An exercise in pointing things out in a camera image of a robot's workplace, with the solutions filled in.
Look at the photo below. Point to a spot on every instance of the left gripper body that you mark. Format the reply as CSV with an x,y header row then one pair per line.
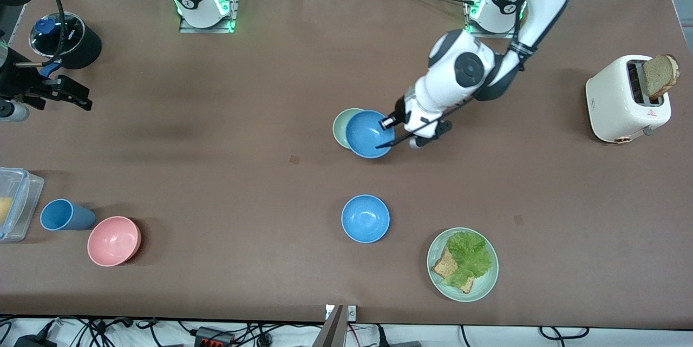
x,y
400,109

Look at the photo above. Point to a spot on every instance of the pale green bowl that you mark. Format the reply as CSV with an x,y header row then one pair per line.
x,y
339,128

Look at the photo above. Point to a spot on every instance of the grey camera pole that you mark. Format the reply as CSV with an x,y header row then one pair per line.
x,y
331,331

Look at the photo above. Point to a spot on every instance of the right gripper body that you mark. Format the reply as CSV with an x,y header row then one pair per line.
x,y
16,86

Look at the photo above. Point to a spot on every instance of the clear plastic container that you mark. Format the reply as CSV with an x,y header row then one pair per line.
x,y
21,201

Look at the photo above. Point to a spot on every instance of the pink bowl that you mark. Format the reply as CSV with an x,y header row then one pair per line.
x,y
113,241

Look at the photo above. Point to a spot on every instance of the black power strip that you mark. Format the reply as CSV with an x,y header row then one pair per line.
x,y
214,337

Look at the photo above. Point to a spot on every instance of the pale green plate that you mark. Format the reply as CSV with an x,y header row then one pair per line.
x,y
484,282

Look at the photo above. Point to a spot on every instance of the yellow food piece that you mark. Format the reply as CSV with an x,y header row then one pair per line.
x,y
4,210

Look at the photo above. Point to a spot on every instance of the toasted bread slice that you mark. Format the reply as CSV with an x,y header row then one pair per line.
x,y
445,267

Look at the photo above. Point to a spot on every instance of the glass lid blue knob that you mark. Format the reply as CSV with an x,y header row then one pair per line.
x,y
73,34

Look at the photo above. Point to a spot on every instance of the cream white toaster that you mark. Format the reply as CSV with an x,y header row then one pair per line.
x,y
614,98

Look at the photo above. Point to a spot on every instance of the brown bread slice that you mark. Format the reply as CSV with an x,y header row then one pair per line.
x,y
660,73

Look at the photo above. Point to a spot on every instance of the blue bowl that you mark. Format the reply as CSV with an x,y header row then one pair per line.
x,y
365,133
365,218

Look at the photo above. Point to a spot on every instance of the blue plastic cup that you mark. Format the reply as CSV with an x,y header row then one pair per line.
x,y
65,215

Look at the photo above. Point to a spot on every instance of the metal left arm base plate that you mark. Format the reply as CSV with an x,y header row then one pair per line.
x,y
476,30

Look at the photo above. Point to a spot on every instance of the green lettuce leaf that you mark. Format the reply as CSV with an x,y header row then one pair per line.
x,y
471,255

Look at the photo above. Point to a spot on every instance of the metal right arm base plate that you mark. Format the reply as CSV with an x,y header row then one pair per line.
x,y
230,11

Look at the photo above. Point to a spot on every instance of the black power adapter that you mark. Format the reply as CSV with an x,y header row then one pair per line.
x,y
33,341

